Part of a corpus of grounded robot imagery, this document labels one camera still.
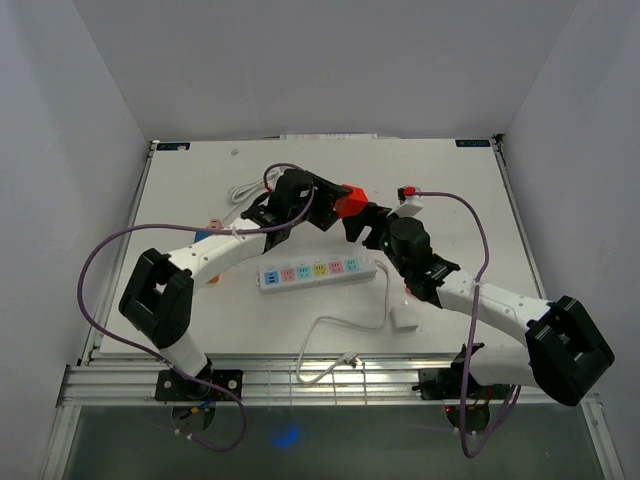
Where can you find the white charger block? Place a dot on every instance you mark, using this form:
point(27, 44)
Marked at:
point(404, 318)

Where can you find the pink usb charger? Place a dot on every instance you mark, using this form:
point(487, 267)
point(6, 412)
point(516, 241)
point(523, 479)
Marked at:
point(215, 224)

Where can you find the aluminium frame rail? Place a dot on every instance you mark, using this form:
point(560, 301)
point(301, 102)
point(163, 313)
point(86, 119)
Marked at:
point(266, 381)

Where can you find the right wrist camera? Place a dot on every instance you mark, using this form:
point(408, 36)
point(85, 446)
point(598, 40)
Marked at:
point(410, 203)

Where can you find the red cube socket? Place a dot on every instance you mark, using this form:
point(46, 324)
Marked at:
point(352, 200)

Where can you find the white multicolour power strip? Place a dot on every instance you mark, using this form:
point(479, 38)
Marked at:
point(314, 271)

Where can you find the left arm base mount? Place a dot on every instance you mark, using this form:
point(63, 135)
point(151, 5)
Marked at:
point(216, 385)

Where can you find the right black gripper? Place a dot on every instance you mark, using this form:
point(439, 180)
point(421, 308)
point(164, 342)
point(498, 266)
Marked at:
point(372, 216)

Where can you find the blue cube plug adapter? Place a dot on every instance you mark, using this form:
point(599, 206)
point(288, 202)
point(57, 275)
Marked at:
point(200, 236)

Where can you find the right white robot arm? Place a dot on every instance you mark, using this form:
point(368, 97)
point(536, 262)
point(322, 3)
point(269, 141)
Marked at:
point(559, 348)

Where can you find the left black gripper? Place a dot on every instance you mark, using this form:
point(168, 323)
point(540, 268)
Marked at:
point(326, 194)

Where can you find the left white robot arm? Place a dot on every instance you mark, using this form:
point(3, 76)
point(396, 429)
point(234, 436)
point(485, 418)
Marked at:
point(157, 299)

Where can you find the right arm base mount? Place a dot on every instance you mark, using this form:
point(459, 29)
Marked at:
point(446, 383)

